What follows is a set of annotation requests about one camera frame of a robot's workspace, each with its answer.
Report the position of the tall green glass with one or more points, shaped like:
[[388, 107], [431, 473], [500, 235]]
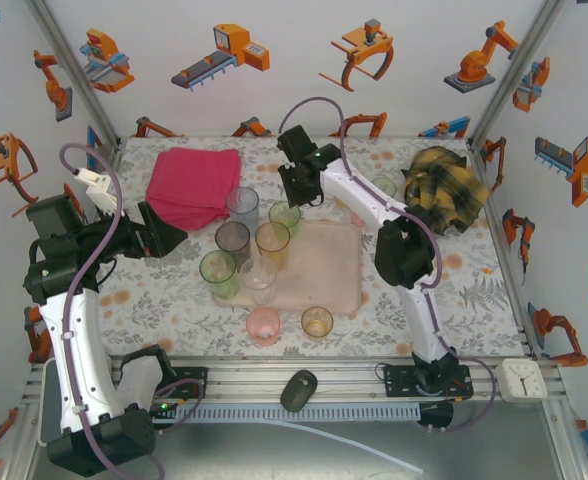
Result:
[[284, 215], [218, 272]]

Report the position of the tall orange glass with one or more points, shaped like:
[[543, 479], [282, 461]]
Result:
[[272, 242]]

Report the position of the blue glass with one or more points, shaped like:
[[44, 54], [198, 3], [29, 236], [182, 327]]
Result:
[[242, 205]]

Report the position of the grey glass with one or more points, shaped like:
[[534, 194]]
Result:
[[231, 240]]

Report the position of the short green glass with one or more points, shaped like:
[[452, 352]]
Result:
[[386, 184]]

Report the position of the clear glass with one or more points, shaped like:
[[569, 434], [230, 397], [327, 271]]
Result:
[[259, 290]]

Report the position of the short orange glass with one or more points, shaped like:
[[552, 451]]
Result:
[[317, 322]]

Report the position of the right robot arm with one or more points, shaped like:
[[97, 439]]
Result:
[[359, 195]]

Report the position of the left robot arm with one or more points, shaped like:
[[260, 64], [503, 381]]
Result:
[[79, 360]]

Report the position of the pink plastic tray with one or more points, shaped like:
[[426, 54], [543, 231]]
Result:
[[324, 270]]

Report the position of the pink folded towel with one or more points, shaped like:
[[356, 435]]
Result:
[[194, 175]]

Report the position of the floral tablecloth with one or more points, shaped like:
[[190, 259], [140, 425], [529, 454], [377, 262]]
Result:
[[144, 320]]

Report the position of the yellow plaid shirt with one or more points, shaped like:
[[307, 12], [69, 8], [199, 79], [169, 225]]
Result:
[[449, 185]]

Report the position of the small circuit board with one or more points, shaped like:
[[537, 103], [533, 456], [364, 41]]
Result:
[[161, 407]]

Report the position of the dark grey computer mouse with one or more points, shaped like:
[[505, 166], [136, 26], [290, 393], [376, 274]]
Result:
[[299, 390]]

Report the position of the thin white tube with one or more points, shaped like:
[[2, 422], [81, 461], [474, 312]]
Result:
[[346, 441]]

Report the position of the black adapter box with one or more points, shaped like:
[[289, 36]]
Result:
[[436, 415]]

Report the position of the white square clock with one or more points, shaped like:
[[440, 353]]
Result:
[[521, 382]]

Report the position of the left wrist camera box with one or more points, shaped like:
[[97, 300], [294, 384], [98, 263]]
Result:
[[101, 192]]

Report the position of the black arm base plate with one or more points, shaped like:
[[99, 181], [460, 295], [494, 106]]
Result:
[[194, 382], [396, 382]]

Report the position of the aluminium table rail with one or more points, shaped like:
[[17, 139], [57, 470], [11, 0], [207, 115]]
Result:
[[244, 380]]

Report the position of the aluminium frame post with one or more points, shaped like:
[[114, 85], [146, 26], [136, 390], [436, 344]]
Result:
[[518, 70], [75, 70]]

